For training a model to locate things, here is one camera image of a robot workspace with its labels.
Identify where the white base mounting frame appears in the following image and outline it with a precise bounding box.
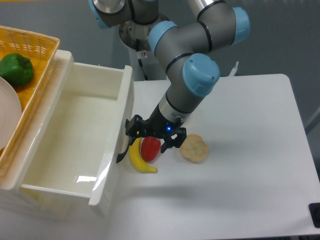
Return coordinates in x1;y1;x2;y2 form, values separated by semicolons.
227;61;240;77

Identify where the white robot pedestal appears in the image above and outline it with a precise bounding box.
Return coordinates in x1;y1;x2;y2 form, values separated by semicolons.
118;12;174;82

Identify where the yellow woven basket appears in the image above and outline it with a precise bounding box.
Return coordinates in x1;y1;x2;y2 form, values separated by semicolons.
0;26;60;176

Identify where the red bell pepper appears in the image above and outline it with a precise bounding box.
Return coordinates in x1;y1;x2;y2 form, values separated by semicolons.
140;136;161;163

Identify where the white plate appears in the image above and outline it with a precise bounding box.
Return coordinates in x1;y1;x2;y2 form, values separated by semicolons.
0;77;22;149

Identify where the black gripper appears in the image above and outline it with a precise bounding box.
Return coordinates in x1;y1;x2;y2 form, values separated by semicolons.
125;103;187;153

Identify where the black corner device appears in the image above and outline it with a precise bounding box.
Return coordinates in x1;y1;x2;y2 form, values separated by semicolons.
308;202;320;229

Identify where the black top drawer handle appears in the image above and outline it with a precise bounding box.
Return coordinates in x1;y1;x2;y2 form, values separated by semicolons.
116;139;132;164

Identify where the yellow banana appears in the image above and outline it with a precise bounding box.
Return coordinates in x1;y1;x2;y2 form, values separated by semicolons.
128;138;158;174

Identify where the white drawer cabinet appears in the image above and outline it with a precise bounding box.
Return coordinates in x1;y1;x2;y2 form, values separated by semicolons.
0;50;74;218

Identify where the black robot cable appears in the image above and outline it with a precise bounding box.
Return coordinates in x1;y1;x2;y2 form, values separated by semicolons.
135;38;150;81

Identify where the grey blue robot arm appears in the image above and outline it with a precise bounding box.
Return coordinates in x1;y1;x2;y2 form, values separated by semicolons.
89;0;251;152

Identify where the white drawer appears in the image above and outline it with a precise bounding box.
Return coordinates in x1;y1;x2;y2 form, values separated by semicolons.
21;63;134;217

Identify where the green bell pepper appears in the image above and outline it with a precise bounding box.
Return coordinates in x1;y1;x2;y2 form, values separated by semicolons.
0;53;34;87

